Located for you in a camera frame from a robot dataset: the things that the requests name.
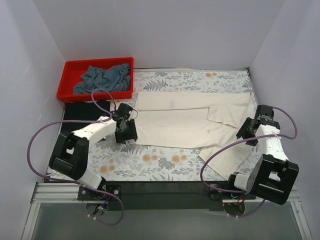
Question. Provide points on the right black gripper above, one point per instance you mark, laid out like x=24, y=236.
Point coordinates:
x=244, y=135

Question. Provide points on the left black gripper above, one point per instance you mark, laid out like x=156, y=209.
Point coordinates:
x=128, y=133

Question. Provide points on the cream white t shirt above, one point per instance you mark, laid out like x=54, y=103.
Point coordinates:
x=191, y=120

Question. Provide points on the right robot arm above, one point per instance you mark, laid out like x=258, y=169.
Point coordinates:
x=274, y=175

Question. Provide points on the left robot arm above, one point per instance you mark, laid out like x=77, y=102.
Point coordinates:
x=71, y=150

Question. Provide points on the floral patterned table mat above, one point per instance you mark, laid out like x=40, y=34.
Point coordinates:
x=126, y=162

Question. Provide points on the folded black t shirt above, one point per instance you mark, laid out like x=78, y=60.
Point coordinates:
x=85, y=122

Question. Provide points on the blue grey t shirt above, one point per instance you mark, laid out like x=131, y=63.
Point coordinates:
x=115, y=79

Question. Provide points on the red plastic bin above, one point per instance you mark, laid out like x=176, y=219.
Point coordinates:
x=73, y=70

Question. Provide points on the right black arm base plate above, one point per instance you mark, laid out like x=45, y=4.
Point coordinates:
x=221, y=195

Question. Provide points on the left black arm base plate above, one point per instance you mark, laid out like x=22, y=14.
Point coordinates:
x=85, y=194

